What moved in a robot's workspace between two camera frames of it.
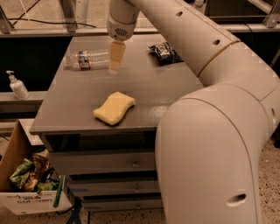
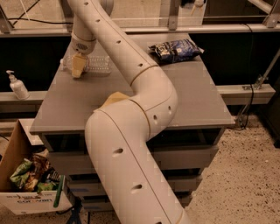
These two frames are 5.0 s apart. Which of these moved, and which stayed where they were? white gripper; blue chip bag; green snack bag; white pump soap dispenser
Moved: white gripper
Stayed: blue chip bag; white pump soap dispenser; green snack bag
